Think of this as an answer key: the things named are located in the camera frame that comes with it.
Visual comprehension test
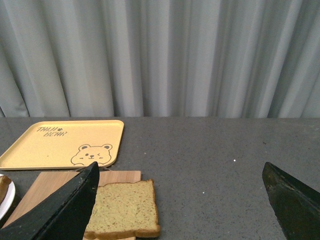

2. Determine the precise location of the bread slice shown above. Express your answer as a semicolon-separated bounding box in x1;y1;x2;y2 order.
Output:
84;179;161;240
0;175;12;204

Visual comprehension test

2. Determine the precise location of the wooden cutting board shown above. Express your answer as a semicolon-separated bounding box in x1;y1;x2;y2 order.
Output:
4;170;142;227

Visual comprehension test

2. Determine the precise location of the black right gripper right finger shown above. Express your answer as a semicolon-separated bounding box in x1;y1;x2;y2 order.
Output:
262;162;320;240

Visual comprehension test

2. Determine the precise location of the white round plate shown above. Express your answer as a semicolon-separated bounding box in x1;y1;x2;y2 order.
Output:
0;180;16;220

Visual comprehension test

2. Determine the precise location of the yellow bear tray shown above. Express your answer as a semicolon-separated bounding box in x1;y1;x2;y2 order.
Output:
0;120;124;171

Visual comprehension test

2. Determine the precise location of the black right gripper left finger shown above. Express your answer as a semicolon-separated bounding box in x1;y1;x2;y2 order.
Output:
0;162;100;240

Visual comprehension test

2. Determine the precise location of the grey curtain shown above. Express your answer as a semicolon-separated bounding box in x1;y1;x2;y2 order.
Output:
0;0;320;118

